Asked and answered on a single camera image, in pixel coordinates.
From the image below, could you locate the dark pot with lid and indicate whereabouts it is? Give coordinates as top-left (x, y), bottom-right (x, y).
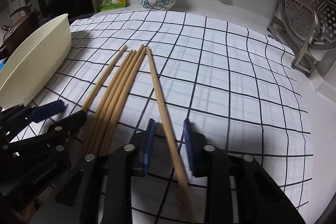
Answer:
top-left (1, 4), bottom-right (42, 60)

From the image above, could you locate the bottom floral ceramic bowl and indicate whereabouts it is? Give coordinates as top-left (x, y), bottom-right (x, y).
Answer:
top-left (139, 0), bottom-right (177, 11)

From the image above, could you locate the white black checked cloth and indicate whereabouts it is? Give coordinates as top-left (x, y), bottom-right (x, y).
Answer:
top-left (10, 9), bottom-right (314, 224)

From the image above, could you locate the steel dish rack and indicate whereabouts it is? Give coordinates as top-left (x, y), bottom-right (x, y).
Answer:
top-left (267, 0), bottom-right (321, 76)

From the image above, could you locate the cream round basin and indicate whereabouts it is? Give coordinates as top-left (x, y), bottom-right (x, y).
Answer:
top-left (1, 14), bottom-right (71, 109)

